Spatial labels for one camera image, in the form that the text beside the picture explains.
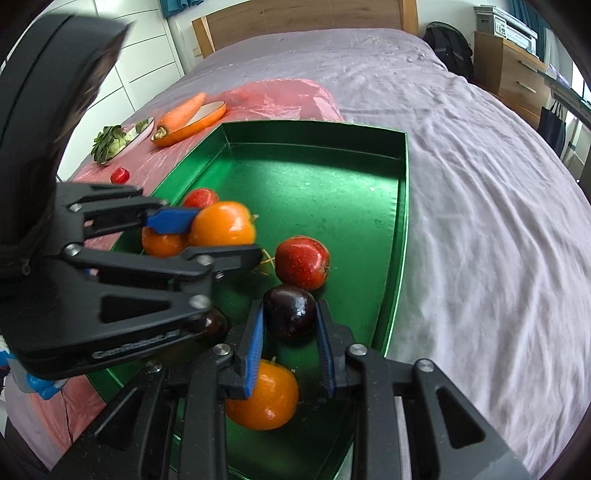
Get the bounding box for green rectangular tray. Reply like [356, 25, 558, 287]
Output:
[85, 121, 410, 480]

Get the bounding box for desk with keyboard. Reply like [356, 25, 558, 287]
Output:
[545, 65, 591, 125]

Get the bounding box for wooden headboard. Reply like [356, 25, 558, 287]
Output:
[191, 0, 419, 58]

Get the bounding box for carrot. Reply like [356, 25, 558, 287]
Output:
[156, 92, 207, 141]

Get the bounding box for dark purple plum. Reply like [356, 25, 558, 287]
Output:
[187, 307, 228, 344]
[263, 285, 317, 340]

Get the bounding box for long teal curtain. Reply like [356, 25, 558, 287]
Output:
[505, 0, 550, 63]

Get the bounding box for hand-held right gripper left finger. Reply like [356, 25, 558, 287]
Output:
[46, 299, 266, 480]

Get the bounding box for short teal curtain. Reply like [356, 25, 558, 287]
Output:
[159, 0, 195, 19]

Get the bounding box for blue and white object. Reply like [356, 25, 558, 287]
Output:
[9, 357, 65, 400]

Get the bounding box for white wardrobe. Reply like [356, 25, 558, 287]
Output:
[55, 0, 185, 181]

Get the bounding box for orange oval plate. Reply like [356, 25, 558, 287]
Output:
[151, 100, 228, 148]

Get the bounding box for dark blue bag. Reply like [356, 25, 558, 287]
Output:
[539, 102, 568, 157]

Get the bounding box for black backpack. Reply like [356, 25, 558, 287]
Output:
[422, 21, 475, 84]

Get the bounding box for pink plastic sheet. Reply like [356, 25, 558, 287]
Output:
[4, 78, 346, 462]

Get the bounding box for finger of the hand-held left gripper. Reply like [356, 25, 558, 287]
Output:
[0, 244, 264, 380]
[54, 182, 202, 252]

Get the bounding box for red apple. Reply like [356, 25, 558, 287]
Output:
[274, 236, 331, 291]
[182, 187, 220, 209]

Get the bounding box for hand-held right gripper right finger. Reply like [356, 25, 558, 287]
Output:
[315, 299, 532, 480]

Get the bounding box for orange mandarin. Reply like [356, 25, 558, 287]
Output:
[225, 359, 300, 431]
[141, 226, 190, 258]
[189, 201, 257, 247]

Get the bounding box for wooden dresser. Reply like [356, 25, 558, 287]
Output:
[473, 31, 552, 130]

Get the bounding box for green bok choy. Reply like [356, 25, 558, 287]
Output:
[91, 124, 127, 163]

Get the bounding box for leaf pattern plate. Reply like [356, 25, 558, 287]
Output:
[99, 117, 155, 166]

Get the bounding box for bed with purple sheet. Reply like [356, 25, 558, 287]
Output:
[0, 28, 591, 480]

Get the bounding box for grey printer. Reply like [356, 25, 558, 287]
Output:
[473, 4, 539, 55]

